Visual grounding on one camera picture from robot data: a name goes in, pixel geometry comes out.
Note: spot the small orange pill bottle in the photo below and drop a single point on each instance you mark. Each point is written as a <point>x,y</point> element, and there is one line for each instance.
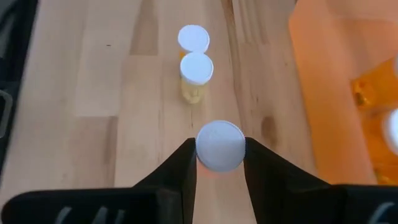
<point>193,39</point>

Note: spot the small pink pill bottle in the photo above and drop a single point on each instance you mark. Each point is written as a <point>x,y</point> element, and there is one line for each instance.
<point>220,146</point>

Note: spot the black table frame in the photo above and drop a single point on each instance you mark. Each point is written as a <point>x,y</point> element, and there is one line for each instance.
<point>12,46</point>

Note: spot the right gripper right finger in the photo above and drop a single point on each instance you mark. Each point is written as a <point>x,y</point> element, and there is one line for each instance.
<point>295,202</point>

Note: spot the orange translucent plastic bin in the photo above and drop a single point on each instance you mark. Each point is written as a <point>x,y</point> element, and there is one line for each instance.
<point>323,93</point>

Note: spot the large amber pill bottle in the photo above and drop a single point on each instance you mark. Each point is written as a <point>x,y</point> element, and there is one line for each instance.
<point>376,90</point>
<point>377,140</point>

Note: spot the small yellow-green pill bottle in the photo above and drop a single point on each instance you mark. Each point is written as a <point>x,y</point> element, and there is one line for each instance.
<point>196,68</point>

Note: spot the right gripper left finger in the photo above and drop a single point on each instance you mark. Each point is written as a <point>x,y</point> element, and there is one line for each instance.
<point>140,205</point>

